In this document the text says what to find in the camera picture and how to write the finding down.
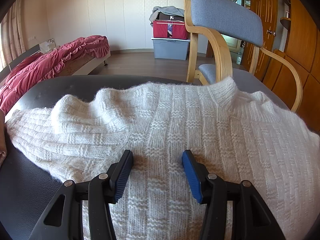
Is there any grey cushioned wooden armchair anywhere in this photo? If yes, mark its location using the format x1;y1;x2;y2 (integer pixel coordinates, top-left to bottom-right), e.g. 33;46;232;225
184;0;304;113

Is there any red fabric storage box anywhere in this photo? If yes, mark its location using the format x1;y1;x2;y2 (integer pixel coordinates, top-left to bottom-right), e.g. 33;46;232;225
152;20;189;40

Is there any wooden door with handle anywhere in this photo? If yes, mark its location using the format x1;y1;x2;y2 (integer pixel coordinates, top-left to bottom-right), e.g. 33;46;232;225
241;0;279;81

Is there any red ruffled duvet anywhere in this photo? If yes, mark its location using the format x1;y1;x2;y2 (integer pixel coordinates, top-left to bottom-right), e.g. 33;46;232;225
1;35;110;114

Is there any bed with white frame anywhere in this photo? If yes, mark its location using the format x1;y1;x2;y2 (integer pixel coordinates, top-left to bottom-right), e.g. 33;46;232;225
1;44;111;82

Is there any beige patterned curtain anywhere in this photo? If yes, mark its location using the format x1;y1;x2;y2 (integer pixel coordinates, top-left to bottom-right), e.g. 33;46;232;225
1;0;25;70

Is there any wooden wardrobe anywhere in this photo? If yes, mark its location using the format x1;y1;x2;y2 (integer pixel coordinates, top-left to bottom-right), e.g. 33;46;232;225
263;0;319;132

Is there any grey plastic storage bin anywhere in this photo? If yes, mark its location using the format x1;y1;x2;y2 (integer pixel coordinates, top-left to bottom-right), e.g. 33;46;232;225
152;37;190;60

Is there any white knit sweater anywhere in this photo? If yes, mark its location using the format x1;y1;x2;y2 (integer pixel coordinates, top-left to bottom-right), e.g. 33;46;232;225
7;77;319;239

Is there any grey clothes pile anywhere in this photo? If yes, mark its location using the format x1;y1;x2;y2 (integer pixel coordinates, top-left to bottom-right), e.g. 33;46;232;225
149;6;184;26

